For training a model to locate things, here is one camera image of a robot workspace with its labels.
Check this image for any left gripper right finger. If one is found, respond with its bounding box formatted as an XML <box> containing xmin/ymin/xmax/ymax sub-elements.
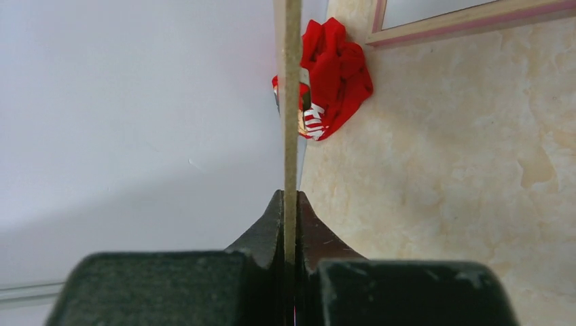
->
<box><xmin>295</xmin><ymin>192</ymin><xmax>519</xmax><ymax>325</ymax></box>

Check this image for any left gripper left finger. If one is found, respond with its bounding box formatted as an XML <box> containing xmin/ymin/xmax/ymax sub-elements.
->
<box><xmin>46</xmin><ymin>190</ymin><xmax>285</xmax><ymax>325</ymax></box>

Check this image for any brown cardboard backing board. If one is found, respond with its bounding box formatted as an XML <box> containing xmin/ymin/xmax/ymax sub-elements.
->
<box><xmin>273</xmin><ymin>0</ymin><xmax>302</xmax><ymax>325</ymax></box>

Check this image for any pink wooden picture frame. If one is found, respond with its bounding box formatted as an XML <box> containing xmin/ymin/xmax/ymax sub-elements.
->
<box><xmin>365</xmin><ymin>0</ymin><xmax>575</xmax><ymax>47</ymax></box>

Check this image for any landscape photo print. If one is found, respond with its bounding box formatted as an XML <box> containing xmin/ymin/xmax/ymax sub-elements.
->
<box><xmin>382</xmin><ymin>0</ymin><xmax>491</xmax><ymax>30</ymax></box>

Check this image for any crumpled red cloth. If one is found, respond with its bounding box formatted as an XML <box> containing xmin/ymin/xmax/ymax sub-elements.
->
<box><xmin>298</xmin><ymin>18</ymin><xmax>374</xmax><ymax>141</ymax></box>

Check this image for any aluminium front rail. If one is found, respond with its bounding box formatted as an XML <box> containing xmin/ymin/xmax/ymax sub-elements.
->
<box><xmin>1</xmin><ymin>280</ymin><xmax>65</xmax><ymax>310</ymax></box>

